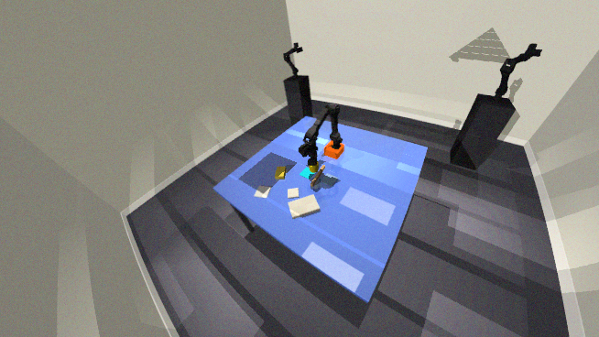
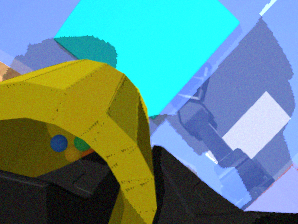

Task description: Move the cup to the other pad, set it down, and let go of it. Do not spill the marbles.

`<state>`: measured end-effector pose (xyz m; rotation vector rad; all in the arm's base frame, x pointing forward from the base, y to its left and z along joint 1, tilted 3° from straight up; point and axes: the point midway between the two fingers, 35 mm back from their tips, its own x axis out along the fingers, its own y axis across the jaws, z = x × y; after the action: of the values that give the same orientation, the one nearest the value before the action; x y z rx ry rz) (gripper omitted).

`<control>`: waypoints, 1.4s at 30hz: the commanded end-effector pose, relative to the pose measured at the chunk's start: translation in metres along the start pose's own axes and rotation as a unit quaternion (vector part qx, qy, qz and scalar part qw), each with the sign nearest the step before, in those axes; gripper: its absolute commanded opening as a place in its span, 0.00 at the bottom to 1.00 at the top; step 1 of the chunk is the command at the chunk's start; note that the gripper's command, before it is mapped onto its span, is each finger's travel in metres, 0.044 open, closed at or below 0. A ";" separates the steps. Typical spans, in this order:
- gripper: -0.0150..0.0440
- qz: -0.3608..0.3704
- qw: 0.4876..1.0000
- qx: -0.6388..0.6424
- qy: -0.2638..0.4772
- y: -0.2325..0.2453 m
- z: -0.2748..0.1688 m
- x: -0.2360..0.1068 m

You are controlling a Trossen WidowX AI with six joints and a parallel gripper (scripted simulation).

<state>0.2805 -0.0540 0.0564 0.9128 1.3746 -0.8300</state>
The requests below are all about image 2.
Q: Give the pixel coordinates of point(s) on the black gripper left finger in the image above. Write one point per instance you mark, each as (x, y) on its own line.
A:
(84, 192)

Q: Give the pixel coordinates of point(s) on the green marble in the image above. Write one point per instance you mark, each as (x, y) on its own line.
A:
(80, 145)

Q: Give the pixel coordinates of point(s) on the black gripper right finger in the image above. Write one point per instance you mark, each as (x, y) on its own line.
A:
(182, 198)

